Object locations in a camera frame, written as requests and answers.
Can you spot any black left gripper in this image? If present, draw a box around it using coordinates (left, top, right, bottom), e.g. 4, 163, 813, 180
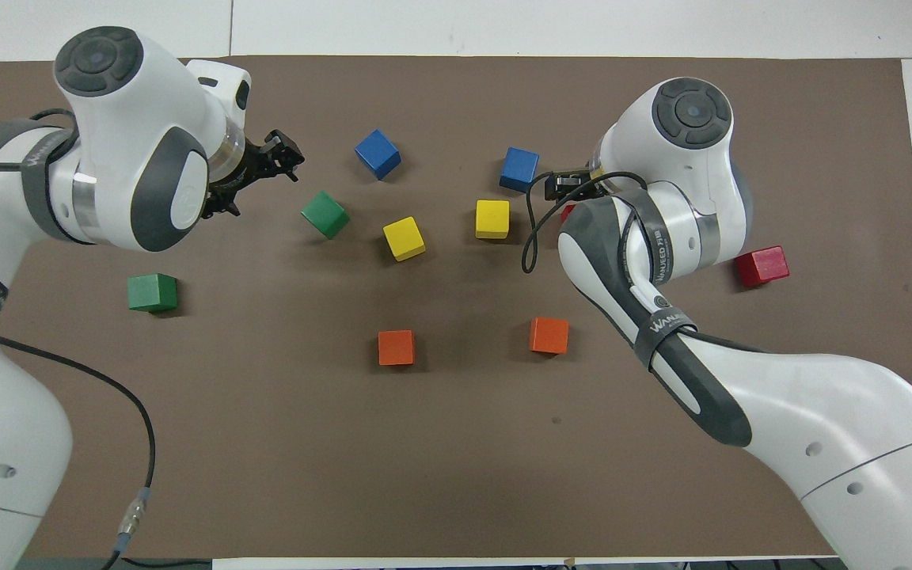
201, 130, 305, 220

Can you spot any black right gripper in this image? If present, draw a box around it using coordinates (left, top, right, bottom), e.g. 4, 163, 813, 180
544, 166, 610, 203

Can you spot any green wooden cube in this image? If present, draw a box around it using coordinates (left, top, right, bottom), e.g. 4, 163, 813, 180
127, 273, 179, 313
301, 190, 351, 240

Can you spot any blue wooden cube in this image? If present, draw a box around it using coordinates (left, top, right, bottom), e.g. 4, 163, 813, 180
355, 129, 402, 181
500, 146, 540, 194

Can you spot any yellow wooden cube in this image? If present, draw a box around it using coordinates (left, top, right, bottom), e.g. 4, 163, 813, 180
475, 199, 511, 240
382, 216, 427, 262

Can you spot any orange wooden cube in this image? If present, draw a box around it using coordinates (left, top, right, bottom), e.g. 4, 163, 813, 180
529, 317, 570, 355
378, 329, 416, 367

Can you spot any brown paper table mat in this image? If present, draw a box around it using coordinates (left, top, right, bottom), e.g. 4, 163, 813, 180
0, 54, 912, 560

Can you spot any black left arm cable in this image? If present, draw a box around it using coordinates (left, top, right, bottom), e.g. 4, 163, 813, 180
0, 108, 156, 570

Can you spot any black floor cable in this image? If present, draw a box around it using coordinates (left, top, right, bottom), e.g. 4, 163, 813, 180
120, 557, 213, 569

